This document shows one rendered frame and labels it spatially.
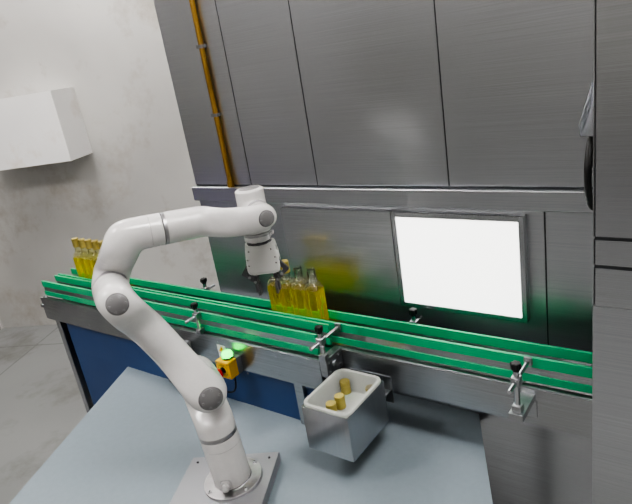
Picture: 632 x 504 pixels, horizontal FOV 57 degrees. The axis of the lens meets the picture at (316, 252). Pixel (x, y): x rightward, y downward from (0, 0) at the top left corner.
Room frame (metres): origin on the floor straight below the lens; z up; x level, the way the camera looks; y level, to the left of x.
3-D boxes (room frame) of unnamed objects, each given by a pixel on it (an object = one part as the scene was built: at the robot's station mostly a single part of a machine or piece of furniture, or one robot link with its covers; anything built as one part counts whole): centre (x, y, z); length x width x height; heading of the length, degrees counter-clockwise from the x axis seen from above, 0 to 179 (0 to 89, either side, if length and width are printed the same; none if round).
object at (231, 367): (1.94, 0.40, 0.96); 0.07 x 0.07 x 0.07; 51
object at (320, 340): (1.72, 0.02, 1.12); 0.17 x 0.03 x 0.12; 141
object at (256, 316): (2.34, 0.68, 1.09); 1.75 x 0.01 x 0.08; 51
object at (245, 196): (1.64, 0.16, 1.62); 0.09 x 0.08 x 0.13; 22
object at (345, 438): (1.60, -0.03, 0.92); 0.27 x 0.17 x 0.15; 141
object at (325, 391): (1.57, -0.01, 0.97); 0.22 x 0.17 x 0.09; 141
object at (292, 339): (2.28, 0.73, 1.09); 1.75 x 0.01 x 0.08; 51
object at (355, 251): (1.84, -0.25, 1.32); 0.90 x 0.03 x 0.34; 51
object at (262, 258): (1.64, 0.16, 1.48); 0.10 x 0.07 x 0.11; 84
